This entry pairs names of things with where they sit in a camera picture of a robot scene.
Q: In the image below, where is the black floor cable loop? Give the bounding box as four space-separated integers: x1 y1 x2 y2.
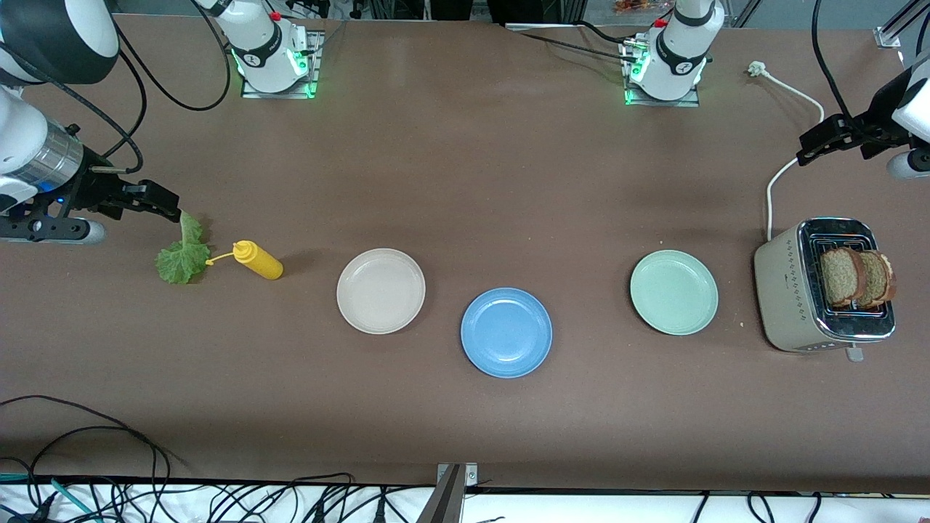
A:
0 395 171 509
28 426 172 509

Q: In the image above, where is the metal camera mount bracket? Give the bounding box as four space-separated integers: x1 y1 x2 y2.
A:
418 463 479 523

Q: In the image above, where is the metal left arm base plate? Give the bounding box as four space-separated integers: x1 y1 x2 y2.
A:
620 40 700 108

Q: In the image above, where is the teal cable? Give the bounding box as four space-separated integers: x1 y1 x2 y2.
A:
49 478 99 521

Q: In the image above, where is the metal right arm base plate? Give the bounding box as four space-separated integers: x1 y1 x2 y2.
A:
241 31 325 100

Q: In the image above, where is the green lettuce leaf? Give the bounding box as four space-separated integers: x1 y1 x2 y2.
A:
155 211 211 285

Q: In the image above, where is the black base supply cable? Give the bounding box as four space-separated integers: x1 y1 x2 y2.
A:
517 20 640 62

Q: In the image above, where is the beige round plate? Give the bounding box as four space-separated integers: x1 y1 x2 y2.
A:
336 248 426 335

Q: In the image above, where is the blue round plate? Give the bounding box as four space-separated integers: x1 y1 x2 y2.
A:
461 288 553 379

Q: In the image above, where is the beige and chrome toaster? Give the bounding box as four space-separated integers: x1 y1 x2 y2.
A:
753 218 896 362

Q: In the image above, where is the brown bread slice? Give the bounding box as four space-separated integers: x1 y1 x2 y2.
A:
820 248 868 307
862 251 897 307

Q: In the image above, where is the white toaster power cable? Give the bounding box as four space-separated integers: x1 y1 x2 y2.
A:
748 62 826 242

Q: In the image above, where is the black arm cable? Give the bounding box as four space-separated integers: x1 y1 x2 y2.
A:
812 0 865 135
0 0 232 173

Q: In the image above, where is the yellow mustard squeeze bottle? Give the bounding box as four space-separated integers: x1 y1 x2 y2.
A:
206 240 284 281

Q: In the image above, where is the brown table cover sheet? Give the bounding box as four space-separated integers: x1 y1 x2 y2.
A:
0 13 930 496

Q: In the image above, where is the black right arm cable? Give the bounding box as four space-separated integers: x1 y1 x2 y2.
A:
0 0 232 173

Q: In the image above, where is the mint green round plate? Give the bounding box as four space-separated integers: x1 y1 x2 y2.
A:
630 250 719 336

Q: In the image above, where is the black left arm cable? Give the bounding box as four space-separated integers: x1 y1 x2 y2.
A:
812 0 865 135

